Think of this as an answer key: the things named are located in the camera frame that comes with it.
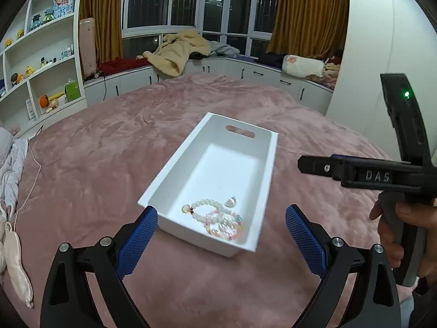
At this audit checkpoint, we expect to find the pink sleep mask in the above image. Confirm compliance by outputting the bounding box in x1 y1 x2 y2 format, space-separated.
3 221 35 309

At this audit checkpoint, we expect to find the pink fleece blanket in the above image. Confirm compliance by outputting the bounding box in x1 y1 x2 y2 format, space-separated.
0 73 414 328

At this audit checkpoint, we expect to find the white bookshelf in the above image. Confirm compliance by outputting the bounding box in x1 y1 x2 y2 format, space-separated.
0 0 87 137

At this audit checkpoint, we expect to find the colourful toy set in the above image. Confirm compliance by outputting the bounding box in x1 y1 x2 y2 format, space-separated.
53 0 76 17

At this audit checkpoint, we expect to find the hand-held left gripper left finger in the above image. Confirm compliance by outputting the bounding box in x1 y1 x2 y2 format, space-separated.
40 206 158 328

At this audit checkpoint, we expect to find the large bay window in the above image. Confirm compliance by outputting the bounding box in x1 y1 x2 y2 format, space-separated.
121 0 284 58

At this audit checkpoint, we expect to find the pink electric heater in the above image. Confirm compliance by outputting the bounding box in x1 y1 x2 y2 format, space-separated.
78 17 99 79

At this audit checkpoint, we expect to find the yellow blanket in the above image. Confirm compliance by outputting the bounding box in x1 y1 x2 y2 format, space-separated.
143 29 211 77

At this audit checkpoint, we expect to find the orange toy horn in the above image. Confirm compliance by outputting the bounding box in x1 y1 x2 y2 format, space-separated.
38 90 65 110

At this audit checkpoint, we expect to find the white window seat cabinet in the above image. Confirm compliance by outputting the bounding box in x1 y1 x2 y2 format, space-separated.
82 56 333 117

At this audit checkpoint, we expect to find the grey-blue clothing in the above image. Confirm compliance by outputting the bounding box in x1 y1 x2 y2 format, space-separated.
208 40 240 58

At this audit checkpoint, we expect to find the brown plush toy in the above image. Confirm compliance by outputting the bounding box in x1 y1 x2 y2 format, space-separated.
323 56 342 84

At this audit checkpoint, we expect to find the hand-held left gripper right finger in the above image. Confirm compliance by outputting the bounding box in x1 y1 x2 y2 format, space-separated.
285 204 401 328

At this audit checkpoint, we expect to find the orange curtain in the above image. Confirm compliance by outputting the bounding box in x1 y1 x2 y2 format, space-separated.
266 0 349 58
79 0 123 72

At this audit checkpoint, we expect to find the pink bead bracelet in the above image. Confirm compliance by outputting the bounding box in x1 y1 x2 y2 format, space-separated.
203 210 244 240

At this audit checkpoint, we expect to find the white bead bracelet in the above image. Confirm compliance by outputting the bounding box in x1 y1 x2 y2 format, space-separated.
181 198 228 222

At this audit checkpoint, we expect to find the white thin cable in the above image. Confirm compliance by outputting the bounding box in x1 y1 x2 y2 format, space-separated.
14 137 42 226

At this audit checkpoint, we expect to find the green toy box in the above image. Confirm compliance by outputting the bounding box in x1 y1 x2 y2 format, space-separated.
64 80 81 102

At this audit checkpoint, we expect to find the white plastic storage box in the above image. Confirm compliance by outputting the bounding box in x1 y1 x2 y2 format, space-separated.
137 112 279 258

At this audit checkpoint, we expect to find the person's right forearm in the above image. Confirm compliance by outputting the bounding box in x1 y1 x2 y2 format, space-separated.
408 275 437 328

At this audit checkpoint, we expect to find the person's right hand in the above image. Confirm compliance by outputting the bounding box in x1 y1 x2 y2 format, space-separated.
369 198 437 279

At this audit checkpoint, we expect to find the teal figurine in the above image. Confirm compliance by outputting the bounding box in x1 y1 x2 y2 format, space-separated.
30 8 55 31

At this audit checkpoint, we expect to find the grey quilt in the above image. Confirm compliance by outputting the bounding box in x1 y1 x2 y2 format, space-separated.
0 126 29 219

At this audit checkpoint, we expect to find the red cloth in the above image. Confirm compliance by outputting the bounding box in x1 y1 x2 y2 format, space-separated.
97 56 152 76

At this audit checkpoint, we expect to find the white floral bolster pillow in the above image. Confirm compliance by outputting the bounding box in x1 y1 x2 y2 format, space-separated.
282 54 325 78

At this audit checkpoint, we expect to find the dark clothing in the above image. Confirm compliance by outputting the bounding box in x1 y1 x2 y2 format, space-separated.
254 52 285 69

